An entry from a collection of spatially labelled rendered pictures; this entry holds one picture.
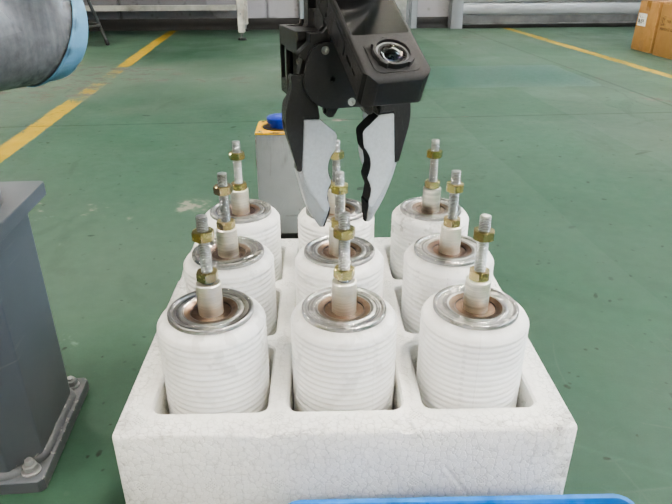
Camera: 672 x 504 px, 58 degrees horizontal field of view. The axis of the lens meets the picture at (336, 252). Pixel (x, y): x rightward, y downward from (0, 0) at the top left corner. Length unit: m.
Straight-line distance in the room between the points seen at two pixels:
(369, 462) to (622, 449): 0.39
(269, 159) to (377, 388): 0.44
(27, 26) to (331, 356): 0.45
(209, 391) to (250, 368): 0.04
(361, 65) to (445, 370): 0.28
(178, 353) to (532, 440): 0.31
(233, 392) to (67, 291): 0.68
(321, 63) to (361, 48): 0.06
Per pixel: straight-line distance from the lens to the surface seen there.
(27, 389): 0.76
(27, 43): 0.72
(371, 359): 0.52
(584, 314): 1.09
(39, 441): 0.80
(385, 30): 0.42
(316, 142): 0.46
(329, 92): 0.45
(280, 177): 0.89
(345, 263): 0.52
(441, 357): 0.54
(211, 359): 0.52
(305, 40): 0.47
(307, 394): 0.55
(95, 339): 1.02
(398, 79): 0.39
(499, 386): 0.56
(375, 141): 0.48
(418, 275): 0.63
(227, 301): 0.56
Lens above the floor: 0.53
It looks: 26 degrees down
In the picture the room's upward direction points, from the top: straight up
